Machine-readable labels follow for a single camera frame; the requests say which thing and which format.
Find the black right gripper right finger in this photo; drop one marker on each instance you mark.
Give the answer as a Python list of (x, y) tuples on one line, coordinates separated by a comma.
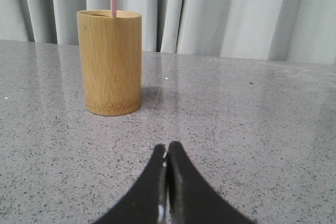
[(192, 199)]

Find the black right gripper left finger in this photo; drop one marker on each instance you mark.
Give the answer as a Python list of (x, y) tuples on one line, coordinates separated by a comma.
[(145, 202)]

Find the bamboo wooden cup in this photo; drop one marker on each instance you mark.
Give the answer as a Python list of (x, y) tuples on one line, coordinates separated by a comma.
[(111, 60)]

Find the grey-white curtain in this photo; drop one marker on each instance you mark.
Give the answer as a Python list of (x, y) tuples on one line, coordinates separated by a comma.
[(284, 30)]

